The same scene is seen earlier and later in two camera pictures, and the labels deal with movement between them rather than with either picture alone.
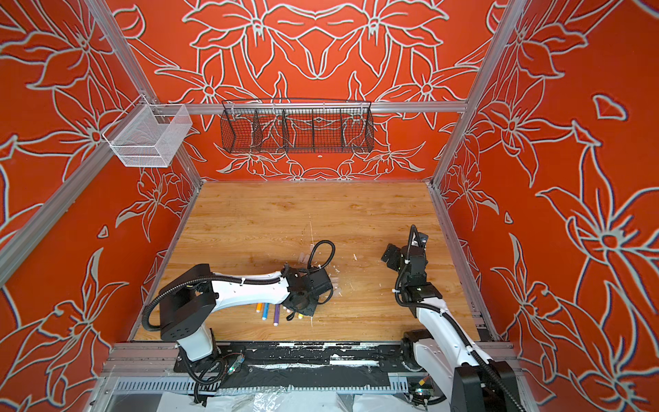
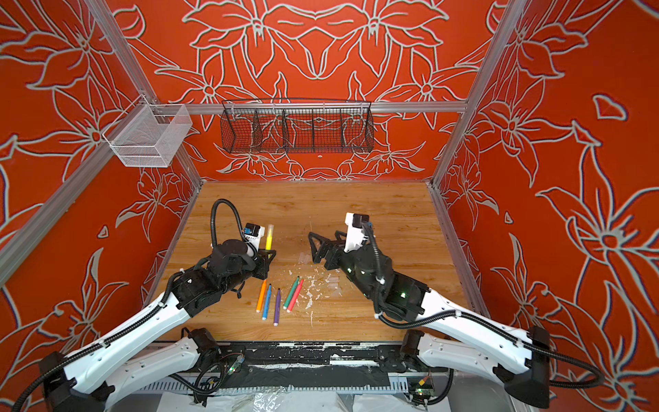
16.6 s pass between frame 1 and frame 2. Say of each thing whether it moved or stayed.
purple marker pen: stayed
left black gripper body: moved
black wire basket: stayed
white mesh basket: stayed
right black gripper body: moved
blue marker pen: stayed
